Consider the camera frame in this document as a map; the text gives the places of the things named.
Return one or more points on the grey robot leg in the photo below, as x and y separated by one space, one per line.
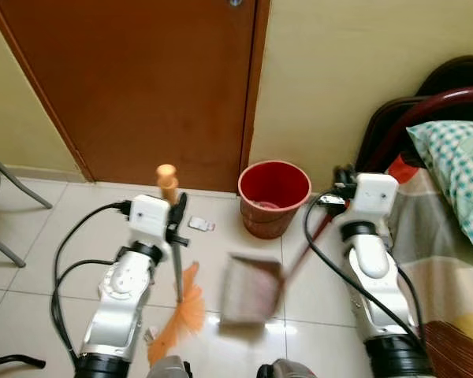
288 370
172 368

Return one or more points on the grey metal chair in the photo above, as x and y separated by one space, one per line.
20 189

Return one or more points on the green checked pillow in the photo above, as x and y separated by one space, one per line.
457 173

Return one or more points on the grey right robot leg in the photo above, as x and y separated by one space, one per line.
288 370

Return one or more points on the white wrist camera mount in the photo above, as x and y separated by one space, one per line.
374 197
148 220

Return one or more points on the dark red bed frame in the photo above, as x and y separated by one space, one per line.
449 79

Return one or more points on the red plastic bucket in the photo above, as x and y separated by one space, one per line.
272 220

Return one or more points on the grey left robot leg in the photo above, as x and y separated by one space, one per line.
172 368

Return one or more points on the orange bristle broom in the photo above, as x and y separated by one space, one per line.
191 303

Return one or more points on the brown wooden door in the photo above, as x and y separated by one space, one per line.
142 87

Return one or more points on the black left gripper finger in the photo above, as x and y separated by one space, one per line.
182 209

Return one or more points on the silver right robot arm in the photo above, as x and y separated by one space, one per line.
374 283

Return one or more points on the patterned multicolour bed sheet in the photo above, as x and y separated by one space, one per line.
445 299

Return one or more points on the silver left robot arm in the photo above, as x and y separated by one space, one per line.
118 307

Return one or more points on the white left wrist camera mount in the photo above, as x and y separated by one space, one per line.
148 220

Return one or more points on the small white paper scrap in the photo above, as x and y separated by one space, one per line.
150 335

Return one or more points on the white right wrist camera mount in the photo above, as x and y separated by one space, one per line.
374 197

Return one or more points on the white crumpled paper scrap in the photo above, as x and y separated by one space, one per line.
201 225

